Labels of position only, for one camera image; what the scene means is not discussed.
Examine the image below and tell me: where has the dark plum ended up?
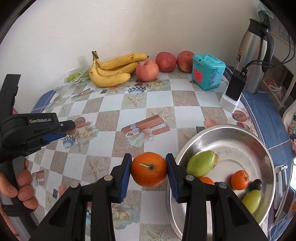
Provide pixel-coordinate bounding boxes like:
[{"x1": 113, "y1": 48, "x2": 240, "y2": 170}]
[{"x1": 251, "y1": 179, "x2": 262, "y2": 191}]

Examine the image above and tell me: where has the red middle apple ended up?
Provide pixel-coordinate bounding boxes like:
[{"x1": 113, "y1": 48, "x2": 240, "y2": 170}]
[{"x1": 155, "y1": 52, "x2": 177, "y2": 72}]

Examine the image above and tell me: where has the yellow banana bunch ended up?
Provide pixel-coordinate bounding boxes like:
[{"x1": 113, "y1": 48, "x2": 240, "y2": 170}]
[{"x1": 89, "y1": 51, "x2": 149, "y2": 87}]

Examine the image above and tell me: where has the stainless steel kettle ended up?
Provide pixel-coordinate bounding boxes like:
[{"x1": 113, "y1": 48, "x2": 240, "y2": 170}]
[{"x1": 235, "y1": 19, "x2": 274, "y2": 94}]

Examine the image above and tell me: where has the orange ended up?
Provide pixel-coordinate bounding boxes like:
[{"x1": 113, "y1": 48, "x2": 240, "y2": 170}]
[
  {"x1": 231, "y1": 170, "x2": 249, "y2": 190},
  {"x1": 130, "y1": 152, "x2": 167, "y2": 187},
  {"x1": 199, "y1": 177, "x2": 215, "y2": 185}
]

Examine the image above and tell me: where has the large steel bowl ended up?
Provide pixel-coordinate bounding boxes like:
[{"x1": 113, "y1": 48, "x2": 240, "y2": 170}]
[{"x1": 166, "y1": 125, "x2": 275, "y2": 240}]

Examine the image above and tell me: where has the person's left hand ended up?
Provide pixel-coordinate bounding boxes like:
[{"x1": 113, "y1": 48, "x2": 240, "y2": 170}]
[{"x1": 0, "y1": 108, "x2": 39, "y2": 235}]

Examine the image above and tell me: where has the large green mango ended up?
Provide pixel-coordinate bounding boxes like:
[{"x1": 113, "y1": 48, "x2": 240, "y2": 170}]
[{"x1": 186, "y1": 150, "x2": 216, "y2": 178}]

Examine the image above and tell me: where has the small brown longan on table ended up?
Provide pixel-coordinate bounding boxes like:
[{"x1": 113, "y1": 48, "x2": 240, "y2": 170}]
[{"x1": 65, "y1": 129, "x2": 76, "y2": 136}]

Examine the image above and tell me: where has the pale red front apple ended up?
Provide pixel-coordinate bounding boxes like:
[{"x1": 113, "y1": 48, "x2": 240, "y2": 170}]
[{"x1": 135, "y1": 59, "x2": 159, "y2": 82}]

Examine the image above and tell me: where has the red right apple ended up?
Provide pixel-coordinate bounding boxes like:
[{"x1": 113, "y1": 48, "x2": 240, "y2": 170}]
[{"x1": 177, "y1": 51, "x2": 195, "y2": 73}]

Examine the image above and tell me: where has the teal toy box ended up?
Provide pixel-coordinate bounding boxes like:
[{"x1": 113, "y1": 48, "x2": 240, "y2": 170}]
[{"x1": 192, "y1": 54, "x2": 226, "y2": 90}]

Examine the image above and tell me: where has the clear plastic fruit tray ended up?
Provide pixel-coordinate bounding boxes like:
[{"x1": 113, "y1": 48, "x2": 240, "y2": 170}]
[{"x1": 55, "y1": 67, "x2": 90, "y2": 89}]

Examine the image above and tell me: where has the black power adapter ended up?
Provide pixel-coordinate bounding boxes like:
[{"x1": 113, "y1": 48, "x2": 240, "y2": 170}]
[{"x1": 226, "y1": 68, "x2": 247, "y2": 101}]

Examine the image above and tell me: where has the black cable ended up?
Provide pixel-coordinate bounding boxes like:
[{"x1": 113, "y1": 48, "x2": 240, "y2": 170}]
[{"x1": 241, "y1": 14, "x2": 296, "y2": 72}]

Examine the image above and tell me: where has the brown longan in bowl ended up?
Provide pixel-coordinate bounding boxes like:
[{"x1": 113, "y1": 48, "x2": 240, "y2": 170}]
[{"x1": 214, "y1": 154, "x2": 220, "y2": 166}]

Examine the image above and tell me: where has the checkered printed tablecloth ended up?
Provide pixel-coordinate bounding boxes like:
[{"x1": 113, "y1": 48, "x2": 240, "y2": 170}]
[{"x1": 25, "y1": 66, "x2": 296, "y2": 241}]

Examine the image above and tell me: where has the small green fruit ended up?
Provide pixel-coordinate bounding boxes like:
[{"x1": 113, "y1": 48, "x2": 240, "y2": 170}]
[{"x1": 242, "y1": 190, "x2": 261, "y2": 214}]

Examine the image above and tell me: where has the orange in bowl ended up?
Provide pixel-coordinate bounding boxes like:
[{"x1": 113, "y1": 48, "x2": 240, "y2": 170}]
[{"x1": 231, "y1": 170, "x2": 249, "y2": 190}]

